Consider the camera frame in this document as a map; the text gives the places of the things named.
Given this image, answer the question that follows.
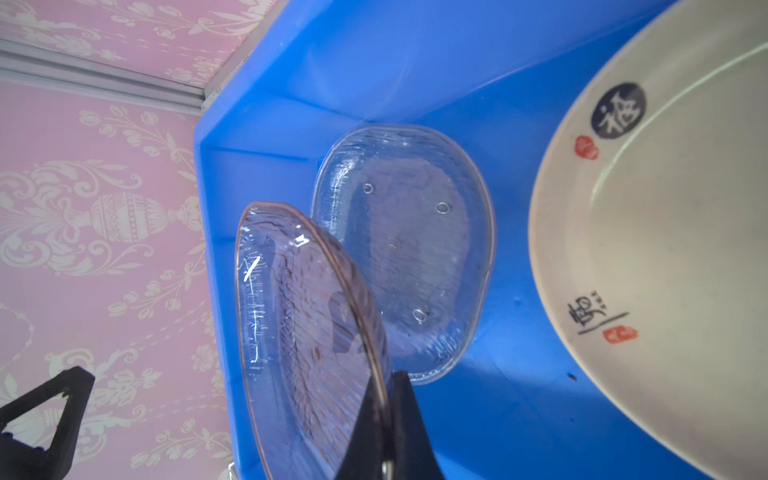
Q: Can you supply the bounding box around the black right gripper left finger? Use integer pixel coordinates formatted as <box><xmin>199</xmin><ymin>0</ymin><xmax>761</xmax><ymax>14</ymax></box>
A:
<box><xmin>335</xmin><ymin>383</ymin><xmax>392</xmax><ymax>480</ymax></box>

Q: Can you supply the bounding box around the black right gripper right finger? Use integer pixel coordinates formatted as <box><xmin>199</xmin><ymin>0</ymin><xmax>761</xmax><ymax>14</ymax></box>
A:
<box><xmin>390</xmin><ymin>371</ymin><xmax>445</xmax><ymax>480</ymax></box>

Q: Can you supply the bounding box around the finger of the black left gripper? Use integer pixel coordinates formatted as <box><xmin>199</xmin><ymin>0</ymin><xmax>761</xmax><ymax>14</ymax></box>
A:
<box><xmin>1</xmin><ymin>367</ymin><xmax>95</xmax><ymax>479</ymax></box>

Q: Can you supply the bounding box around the pink glass plate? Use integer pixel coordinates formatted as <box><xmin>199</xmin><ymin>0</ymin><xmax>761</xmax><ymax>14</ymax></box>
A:
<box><xmin>235</xmin><ymin>201</ymin><xmax>392</xmax><ymax>479</ymax></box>

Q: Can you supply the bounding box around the clear glass plate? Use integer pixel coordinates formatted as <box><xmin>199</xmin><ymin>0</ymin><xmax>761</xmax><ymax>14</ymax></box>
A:
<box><xmin>311</xmin><ymin>124</ymin><xmax>496</xmax><ymax>385</ymax></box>

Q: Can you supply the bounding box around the cream plate with calligraphy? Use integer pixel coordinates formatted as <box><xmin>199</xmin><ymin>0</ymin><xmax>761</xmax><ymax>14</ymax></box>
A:
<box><xmin>529</xmin><ymin>1</ymin><xmax>767</xmax><ymax>479</ymax></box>

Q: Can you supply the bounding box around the blue plastic bin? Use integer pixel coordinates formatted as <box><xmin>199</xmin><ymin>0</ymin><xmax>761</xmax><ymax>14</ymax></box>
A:
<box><xmin>195</xmin><ymin>1</ymin><xmax>701</xmax><ymax>479</ymax></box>

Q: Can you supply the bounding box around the left aluminium corner post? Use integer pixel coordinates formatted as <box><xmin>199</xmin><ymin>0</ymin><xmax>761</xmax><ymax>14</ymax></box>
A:
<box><xmin>1</xmin><ymin>40</ymin><xmax>206</xmax><ymax>115</ymax></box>

